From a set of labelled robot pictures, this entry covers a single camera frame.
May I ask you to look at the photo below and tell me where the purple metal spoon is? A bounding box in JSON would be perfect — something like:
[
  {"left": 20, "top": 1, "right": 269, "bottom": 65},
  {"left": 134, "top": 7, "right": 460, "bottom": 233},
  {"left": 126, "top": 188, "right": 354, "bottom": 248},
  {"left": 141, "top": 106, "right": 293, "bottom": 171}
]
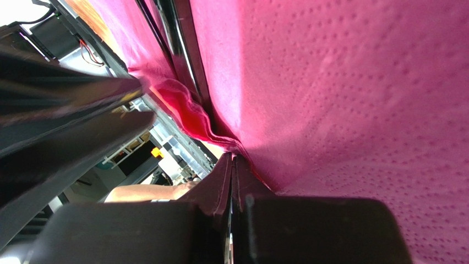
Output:
[{"left": 135, "top": 0, "right": 177, "bottom": 76}]

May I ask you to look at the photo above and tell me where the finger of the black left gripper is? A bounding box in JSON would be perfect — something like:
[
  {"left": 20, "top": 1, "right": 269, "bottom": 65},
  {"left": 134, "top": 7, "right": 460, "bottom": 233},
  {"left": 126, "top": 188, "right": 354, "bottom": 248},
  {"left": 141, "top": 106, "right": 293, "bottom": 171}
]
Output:
[
  {"left": 1, "top": 47, "right": 142, "bottom": 147},
  {"left": 1, "top": 112, "right": 154, "bottom": 248}
]

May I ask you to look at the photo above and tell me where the person's forearm in background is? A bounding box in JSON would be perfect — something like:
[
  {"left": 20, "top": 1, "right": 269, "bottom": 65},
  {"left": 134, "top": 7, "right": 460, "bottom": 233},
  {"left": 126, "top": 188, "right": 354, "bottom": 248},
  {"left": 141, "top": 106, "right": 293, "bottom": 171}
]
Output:
[{"left": 105, "top": 179, "right": 201, "bottom": 203}]

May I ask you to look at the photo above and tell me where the magenta paper napkin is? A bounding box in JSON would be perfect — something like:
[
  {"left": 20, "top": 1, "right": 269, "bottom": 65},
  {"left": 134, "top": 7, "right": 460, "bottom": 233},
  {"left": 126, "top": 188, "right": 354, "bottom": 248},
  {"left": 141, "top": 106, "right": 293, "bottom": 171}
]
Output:
[{"left": 91, "top": 1, "right": 468, "bottom": 263}]

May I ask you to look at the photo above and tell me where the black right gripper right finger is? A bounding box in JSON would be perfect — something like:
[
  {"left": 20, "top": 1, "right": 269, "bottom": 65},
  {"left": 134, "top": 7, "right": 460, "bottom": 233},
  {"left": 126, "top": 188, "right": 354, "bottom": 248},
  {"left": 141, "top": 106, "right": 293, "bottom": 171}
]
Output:
[{"left": 231, "top": 156, "right": 412, "bottom": 263}]

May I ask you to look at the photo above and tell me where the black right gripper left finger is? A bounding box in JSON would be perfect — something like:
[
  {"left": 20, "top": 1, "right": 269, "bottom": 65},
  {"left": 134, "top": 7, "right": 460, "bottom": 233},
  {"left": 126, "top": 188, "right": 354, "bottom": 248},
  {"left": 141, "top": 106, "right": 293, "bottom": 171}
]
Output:
[{"left": 25, "top": 153, "right": 232, "bottom": 263}]

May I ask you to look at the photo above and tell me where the black table knife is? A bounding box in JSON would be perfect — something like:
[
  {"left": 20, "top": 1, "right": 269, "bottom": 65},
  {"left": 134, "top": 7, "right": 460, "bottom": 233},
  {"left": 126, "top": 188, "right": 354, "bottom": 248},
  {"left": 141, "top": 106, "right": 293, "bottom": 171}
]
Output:
[{"left": 155, "top": 0, "right": 214, "bottom": 119}]

